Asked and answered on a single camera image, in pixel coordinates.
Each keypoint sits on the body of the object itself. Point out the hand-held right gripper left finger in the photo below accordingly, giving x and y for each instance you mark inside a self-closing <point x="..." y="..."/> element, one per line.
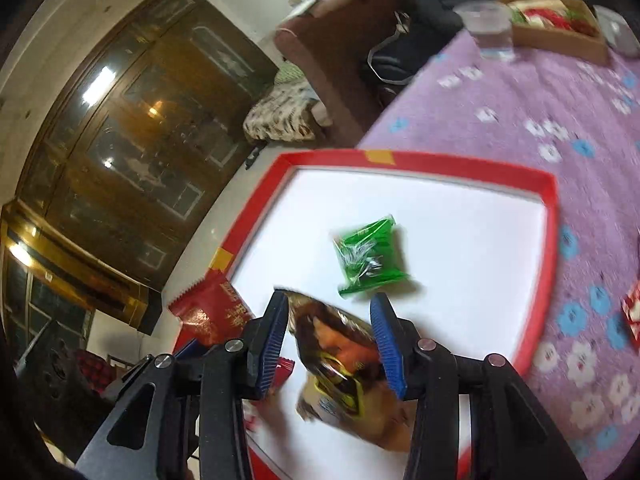
<point x="270" y="355"/>

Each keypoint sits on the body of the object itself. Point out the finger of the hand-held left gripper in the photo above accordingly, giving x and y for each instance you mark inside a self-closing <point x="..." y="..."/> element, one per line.
<point x="187" y="349"/>

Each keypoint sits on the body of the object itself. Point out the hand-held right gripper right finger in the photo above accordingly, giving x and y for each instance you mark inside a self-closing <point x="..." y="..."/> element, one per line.
<point x="390" y="355"/>

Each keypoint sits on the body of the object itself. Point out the dark red gold-print packet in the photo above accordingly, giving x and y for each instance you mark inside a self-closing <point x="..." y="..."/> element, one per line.
<point x="215" y="307"/>
<point x="282" y="372"/>

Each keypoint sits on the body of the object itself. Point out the brown gold snack packet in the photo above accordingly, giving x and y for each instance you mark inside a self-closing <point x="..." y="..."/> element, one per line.
<point x="335" y="355"/>

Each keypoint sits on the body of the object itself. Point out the green snack packet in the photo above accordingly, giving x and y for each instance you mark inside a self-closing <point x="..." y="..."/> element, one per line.
<point x="370" y="257"/>

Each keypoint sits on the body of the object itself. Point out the red white box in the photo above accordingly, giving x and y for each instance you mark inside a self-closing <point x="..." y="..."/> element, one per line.
<point x="475" y="200"/>

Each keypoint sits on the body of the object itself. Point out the red plaid cloth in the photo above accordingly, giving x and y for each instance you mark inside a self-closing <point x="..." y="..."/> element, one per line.
<point x="95" y="372"/>

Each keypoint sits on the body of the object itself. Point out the gold framed cabinet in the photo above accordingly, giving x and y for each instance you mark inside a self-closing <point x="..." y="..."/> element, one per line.
<point x="75" y="270"/>

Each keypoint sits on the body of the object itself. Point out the wooden glass cabinet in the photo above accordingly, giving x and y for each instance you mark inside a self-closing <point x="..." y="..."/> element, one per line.
<point x="150" y="125"/>

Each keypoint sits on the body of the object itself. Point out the leaf patterned blanket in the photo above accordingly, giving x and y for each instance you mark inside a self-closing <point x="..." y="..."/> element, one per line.
<point x="280" y="115"/>

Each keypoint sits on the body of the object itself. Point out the pink strawberry snack packet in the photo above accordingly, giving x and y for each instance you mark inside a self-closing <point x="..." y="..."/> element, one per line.
<point x="632" y="315"/>

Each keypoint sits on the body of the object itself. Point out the brown armchair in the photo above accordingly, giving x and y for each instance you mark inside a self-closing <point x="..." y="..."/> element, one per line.
<point x="335" y="50"/>

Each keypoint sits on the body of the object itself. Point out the clear plastic cup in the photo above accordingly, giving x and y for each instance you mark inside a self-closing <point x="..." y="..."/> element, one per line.
<point x="487" y="30"/>

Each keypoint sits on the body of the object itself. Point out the black leather sofa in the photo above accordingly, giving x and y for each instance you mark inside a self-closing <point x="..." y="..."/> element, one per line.
<point x="430" y="0"/>

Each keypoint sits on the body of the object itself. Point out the brown cardboard box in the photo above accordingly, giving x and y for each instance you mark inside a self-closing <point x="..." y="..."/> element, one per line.
<point x="565" y="40"/>

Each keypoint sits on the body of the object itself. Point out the pile of assorted snack packets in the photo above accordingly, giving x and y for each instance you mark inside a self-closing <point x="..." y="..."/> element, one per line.
<point x="547" y="14"/>

